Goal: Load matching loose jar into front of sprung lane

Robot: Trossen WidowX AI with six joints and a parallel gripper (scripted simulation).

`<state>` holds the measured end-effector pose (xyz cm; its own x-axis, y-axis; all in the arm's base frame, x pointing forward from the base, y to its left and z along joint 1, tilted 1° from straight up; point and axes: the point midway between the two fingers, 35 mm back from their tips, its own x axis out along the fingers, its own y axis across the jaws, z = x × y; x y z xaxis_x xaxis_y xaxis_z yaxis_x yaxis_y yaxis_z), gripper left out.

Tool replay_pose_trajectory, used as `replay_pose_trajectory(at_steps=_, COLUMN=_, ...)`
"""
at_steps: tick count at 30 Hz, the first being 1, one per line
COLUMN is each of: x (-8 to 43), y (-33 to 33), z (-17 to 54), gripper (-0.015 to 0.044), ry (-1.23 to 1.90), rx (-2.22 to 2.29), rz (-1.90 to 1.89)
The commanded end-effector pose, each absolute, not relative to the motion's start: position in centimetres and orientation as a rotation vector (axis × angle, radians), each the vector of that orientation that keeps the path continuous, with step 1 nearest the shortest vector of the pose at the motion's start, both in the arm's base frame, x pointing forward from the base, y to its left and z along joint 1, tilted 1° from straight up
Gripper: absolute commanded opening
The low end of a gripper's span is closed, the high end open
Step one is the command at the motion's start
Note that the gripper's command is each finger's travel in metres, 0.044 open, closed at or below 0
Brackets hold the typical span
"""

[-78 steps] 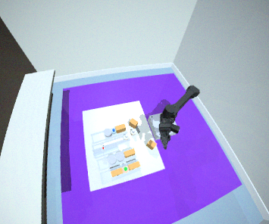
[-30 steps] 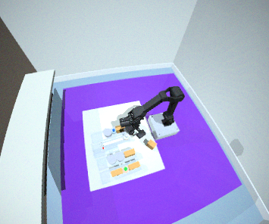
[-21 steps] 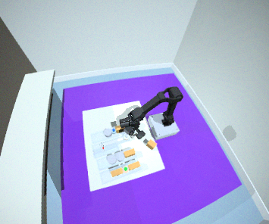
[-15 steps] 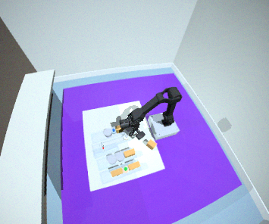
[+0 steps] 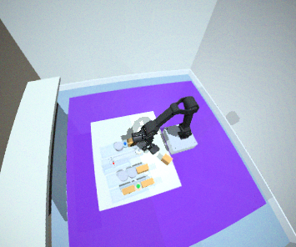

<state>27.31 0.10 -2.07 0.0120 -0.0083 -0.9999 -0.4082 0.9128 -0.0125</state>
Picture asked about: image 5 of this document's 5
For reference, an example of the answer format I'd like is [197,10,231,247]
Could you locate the tan rectangular block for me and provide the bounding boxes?
[141,178,155,188]
[121,185,136,195]
[136,164,149,174]

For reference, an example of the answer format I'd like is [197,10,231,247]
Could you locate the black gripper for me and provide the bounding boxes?
[145,137,160,155]

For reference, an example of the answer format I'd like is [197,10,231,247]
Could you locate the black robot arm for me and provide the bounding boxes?
[132,96,199,151]

